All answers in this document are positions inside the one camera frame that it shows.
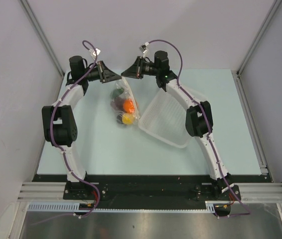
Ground green fake vegetable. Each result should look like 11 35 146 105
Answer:
110 88 125 99

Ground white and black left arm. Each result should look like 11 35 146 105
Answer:
41 56 122 199

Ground aluminium right corner post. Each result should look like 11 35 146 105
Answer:
235 0 282 77

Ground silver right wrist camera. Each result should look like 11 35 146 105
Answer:
139 42 149 58

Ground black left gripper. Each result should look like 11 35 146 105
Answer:
82 61 122 84

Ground dark purple fake grapes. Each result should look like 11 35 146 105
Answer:
110 97 125 111

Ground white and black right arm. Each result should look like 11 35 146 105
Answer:
121 50 235 200

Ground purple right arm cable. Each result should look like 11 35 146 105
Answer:
146 39 251 216

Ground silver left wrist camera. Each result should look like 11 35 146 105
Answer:
89 48 101 59

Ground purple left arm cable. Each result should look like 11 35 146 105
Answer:
50 40 103 221

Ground yellow fake fruit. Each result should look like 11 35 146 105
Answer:
122 113 135 125

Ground aluminium left corner post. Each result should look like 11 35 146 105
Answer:
18 0 65 77

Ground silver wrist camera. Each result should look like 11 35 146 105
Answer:
139 42 149 58
89 48 101 59

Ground aluminium front frame rail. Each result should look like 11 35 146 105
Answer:
18 182 282 203

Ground orange fake fruit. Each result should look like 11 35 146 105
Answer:
123 99 135 114

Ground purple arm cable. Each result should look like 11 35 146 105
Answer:
146 39 251 216
50 40 103 221

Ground aluminium corner post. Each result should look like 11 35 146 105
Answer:
18 0 65 77
235 0 282 77

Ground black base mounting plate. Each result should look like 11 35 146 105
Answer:
31 174 274 201

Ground white slotted cable duct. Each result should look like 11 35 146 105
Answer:
27 202 215 214

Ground clear zip top bag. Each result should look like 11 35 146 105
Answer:
110 77 141 128

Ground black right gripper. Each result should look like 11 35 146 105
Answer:
122 57 159 80

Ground white perforated plastic basket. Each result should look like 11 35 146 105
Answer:
138 84 209 149

